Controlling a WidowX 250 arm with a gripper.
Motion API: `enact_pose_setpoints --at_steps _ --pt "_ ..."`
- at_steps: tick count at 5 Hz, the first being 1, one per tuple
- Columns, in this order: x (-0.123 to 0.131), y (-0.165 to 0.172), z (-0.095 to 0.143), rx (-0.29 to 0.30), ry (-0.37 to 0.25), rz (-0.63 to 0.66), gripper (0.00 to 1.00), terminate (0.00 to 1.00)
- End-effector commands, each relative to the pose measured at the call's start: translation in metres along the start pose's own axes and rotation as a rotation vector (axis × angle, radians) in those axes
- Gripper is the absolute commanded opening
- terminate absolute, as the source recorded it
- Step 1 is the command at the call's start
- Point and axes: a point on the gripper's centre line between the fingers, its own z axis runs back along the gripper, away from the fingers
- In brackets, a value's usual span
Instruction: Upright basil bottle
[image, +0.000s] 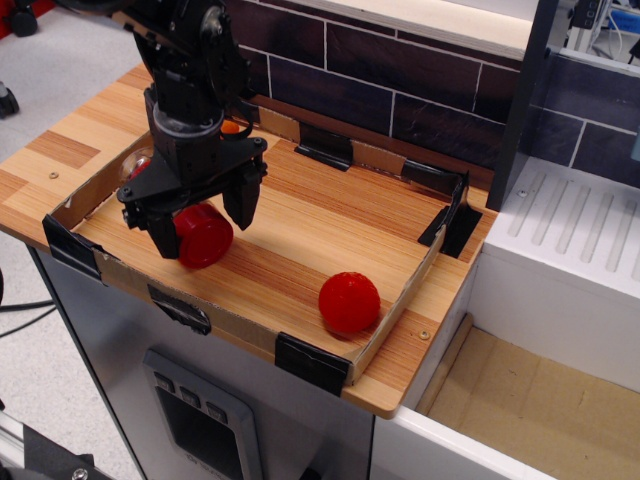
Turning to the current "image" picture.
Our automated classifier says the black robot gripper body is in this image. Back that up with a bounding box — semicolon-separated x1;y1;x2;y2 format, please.
116;119;269;231

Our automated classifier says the cardboard fence with black tape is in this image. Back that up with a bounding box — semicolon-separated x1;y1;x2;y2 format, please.
40;97;496;417

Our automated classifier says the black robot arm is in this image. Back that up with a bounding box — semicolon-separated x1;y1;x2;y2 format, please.
62;1;267;259

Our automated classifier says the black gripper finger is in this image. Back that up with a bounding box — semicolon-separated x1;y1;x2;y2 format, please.
147;213;180;259
222;172;262;230

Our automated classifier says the basil bottle red cap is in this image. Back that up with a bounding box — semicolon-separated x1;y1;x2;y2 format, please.
118;146;235;270

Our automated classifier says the orange toy carrot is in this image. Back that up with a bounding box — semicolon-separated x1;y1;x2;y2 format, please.
220;119;241;136

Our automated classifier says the black caster wheel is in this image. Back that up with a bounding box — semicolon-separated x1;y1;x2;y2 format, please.
0;82;20;119

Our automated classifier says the dark grey shelf post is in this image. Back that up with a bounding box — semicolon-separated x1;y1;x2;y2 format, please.
486;1;558;211

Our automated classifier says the grey dishwasher control panel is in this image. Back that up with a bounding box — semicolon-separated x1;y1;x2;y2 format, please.
143;350;264;479

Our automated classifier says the red toy strawberry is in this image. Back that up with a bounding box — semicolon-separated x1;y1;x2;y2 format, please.
318;272;381;334

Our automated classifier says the black floor cable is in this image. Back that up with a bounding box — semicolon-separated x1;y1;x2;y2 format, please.
0;298;57;339

